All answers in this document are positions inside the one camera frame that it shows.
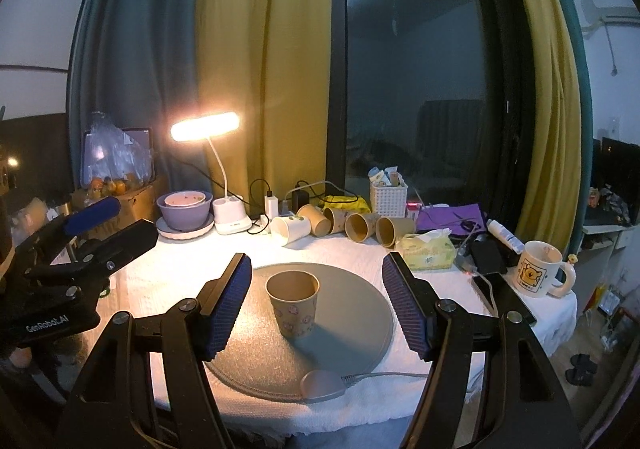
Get yellow curtain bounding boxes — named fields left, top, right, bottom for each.
left=494, top=0, right=587, bottom=244
left=196, top=0, right=332, bottom=216

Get black charging cable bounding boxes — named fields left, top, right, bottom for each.
left=249, top=178, right=274, bottom=202

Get green tissue box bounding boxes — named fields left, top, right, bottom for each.
left=395, top=228, right=457, bottom=272

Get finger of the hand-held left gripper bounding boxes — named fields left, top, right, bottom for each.
left=15, top=196, right=122, bottom=275
left=24, top=218, right=159, bottom=300

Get black phone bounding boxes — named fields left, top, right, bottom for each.
left=472, top=274, right=538, bottom=326

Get white air conditioner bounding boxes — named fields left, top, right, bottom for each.
left=580, top=0, right=640, bottom=36

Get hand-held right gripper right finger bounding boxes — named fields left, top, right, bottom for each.
left=382, top=251, right=583, bottom=449

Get grey oval controller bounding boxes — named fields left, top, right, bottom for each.
left=300, top=369, right=347, bottom=403

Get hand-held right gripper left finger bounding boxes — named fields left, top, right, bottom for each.
left=60, top=253, right=253, bottom=449

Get white plastic basket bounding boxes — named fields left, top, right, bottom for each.
left=370, top=179, right=409, bottom=219

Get teal curtain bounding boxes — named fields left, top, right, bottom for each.
left=67, top=0, right=202, bottom=222
left=539, top=0, right=597, bottom=250

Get clear plastic bag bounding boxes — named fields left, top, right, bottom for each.
left=86, top=112, right=151, bottom=180

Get white table cloth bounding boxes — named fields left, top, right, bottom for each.
left=106, top=224, right=579, bottom=436

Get black window frame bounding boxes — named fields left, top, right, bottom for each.
left=327, top=0, right=351, bottom=191

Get white scalloped plate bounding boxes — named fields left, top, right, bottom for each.
left=156, top=216, right=216, bottom=243

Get purple bowl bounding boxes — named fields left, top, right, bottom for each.
left=156, top=190, right=215, bottom=232

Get white desk lamp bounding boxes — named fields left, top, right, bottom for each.
left=170, top=112, right=253, bottom=235

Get black case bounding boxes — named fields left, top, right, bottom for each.
left=470, top=241, right=509, bottom=275

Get cartoon print mug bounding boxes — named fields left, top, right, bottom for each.
left=515, top=240, right=579, bottom=299

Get white tube bottle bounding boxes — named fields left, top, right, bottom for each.
left=487, top=219, right=526, bottom=254

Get cardboard box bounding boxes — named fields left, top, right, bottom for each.
left=70, top=176, right=169, bottom=241

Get white cabinet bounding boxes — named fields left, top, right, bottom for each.
left=582, top=222, right=640, bottom=282

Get printed brown paper cup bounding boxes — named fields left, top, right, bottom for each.
left=265, top=270, right=321, bottom=341

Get black slippers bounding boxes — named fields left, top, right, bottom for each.
left=565, top=353, right=599, bottom=386

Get purple cloth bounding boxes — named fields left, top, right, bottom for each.
left=415, top=203, right=487, bottom=235

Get round grey mat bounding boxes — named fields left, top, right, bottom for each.
left=205, top=261, right=397, bottom=401

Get white paper cup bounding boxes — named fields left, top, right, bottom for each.
left=270, top=215, right=312, bottom=247

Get black monitor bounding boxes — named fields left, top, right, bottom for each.
left=599, top=136, right=640, bottom=225

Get yellow packet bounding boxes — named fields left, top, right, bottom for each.
left=322, top=195, right=372, bottom=215

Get grey controller cable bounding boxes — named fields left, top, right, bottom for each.
left=342, top=371, right=431, bottom=383

